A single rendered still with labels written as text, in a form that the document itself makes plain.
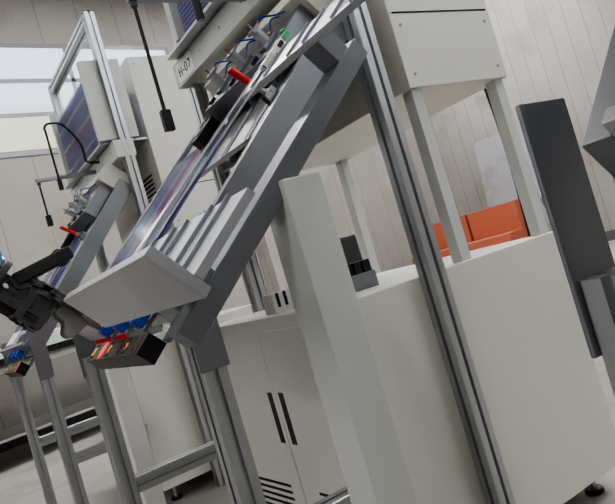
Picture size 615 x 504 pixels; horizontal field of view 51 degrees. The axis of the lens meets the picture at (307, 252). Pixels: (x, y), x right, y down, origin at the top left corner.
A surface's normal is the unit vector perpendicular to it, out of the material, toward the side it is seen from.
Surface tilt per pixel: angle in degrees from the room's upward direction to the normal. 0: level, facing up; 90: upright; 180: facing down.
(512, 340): 90
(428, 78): 90
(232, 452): 90
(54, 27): 90
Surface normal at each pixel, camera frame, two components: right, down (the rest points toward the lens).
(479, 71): 0.51, -0.18
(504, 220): -0.64, 0.17
